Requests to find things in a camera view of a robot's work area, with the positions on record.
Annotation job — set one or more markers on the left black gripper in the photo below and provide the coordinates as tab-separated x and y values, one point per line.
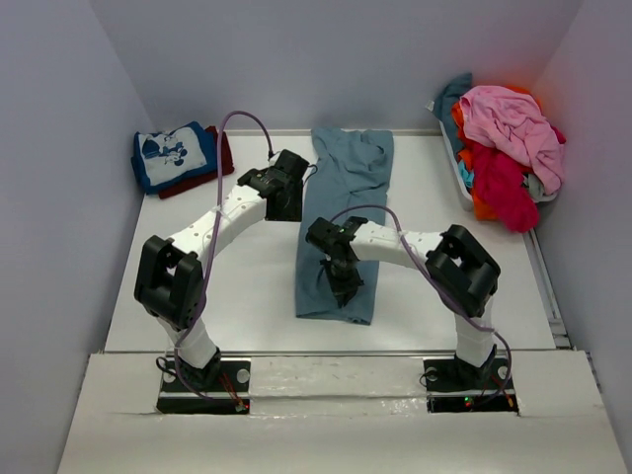
294	210

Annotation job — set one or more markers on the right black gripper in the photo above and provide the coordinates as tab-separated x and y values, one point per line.
343	290

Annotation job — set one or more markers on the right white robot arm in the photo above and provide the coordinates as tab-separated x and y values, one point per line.
461	271

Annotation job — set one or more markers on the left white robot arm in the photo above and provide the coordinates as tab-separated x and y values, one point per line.
174	273

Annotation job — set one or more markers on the folded dark red t shirt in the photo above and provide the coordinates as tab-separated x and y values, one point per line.
201	175

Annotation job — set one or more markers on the folded blue mickey t shirt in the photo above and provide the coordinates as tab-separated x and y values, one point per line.
159	159

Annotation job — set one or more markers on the white plastic laundry bin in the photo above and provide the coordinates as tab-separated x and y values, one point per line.
464	196

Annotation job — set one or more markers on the light blue t shirt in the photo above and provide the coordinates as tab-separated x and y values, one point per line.
466	175

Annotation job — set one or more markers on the magenta t shirt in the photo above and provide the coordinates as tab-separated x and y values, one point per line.
515	168

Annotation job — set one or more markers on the teal t shirt in pile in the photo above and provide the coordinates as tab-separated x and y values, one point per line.
443	102

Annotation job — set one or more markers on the grey white t shirt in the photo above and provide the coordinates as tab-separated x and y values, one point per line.
535	189

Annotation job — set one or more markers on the pink t shirt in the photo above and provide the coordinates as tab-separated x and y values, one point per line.
512	122

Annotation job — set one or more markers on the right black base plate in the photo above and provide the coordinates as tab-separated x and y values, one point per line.
469	390

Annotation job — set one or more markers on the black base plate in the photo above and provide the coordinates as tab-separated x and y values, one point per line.
469	390
226	394

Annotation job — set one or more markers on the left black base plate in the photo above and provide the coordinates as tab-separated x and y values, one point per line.
226	394

